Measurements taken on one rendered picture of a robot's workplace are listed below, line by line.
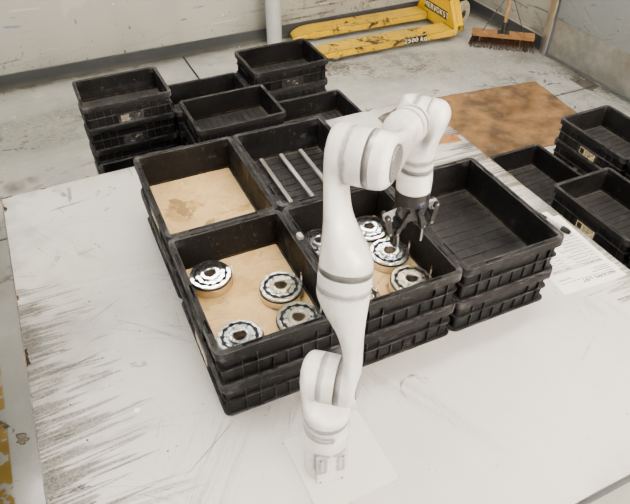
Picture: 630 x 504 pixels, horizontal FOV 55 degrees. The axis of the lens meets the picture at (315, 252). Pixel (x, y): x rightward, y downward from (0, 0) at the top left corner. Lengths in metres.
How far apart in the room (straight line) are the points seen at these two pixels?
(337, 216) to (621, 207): 1.97
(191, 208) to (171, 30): 3.03
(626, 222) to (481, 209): 1.01
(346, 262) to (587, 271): 1.07
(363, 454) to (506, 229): 0.75
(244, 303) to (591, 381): 0.85
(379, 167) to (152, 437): 0.84
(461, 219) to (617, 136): 1.64
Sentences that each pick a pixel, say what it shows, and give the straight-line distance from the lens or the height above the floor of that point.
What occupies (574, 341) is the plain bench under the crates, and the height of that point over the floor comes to 0.70.
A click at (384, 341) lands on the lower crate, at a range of 1.48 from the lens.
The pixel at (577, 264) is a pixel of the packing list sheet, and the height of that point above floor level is 0.70.
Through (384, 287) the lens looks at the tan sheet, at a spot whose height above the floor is 0.83.
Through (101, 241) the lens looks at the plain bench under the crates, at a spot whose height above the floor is 0.70.
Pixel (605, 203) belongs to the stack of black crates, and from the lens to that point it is 2.78.
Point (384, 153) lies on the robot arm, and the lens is 0.88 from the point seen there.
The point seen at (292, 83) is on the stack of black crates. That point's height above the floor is 0.50.
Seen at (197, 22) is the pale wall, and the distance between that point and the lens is 4.74.
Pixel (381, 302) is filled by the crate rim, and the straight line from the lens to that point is 1.35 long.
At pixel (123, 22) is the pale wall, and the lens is 4.62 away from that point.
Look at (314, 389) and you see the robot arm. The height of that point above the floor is 1.01.
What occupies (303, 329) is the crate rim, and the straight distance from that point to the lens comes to 1.29.
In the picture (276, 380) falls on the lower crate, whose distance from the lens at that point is 1.40.
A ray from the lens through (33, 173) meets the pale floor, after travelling 3.70.
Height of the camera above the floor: 1.90
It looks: 42 degrees down
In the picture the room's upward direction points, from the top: straight up
